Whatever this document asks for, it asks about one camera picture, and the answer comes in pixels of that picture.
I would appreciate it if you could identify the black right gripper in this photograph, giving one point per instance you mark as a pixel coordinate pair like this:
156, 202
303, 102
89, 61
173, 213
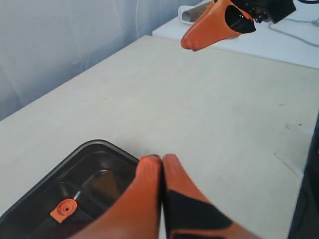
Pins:
224, 19

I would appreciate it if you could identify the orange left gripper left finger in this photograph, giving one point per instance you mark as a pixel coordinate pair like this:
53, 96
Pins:
136, 214

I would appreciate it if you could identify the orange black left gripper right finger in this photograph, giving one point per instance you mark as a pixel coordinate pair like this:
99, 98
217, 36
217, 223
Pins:
188, 213

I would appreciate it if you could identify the dark lid with orange seal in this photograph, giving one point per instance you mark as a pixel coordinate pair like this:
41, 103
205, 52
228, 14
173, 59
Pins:
72, 195

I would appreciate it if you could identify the cardboard roll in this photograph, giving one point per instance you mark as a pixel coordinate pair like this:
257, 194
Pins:
190, 14

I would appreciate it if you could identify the dark object at right edge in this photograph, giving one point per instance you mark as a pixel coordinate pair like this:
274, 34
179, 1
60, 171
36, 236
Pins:
305, 222

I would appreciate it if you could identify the blue-grey backdrop curtain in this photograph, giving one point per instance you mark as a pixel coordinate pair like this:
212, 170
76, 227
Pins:
45, 43

